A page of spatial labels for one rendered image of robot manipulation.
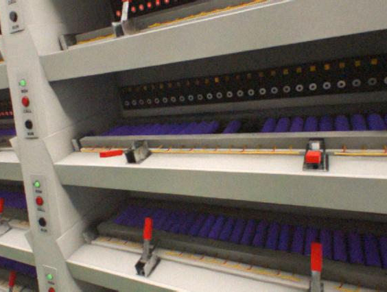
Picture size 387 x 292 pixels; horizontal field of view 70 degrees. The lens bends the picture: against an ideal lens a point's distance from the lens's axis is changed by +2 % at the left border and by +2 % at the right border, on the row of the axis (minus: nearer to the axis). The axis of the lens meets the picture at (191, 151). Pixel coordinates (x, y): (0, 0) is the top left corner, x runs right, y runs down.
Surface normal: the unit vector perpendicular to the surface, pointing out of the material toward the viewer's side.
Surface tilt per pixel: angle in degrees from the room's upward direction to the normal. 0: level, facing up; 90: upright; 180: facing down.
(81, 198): 90
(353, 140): 107
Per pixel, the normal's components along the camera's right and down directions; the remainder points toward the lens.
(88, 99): 0.90, 0.01
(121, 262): -0.18, -0.90
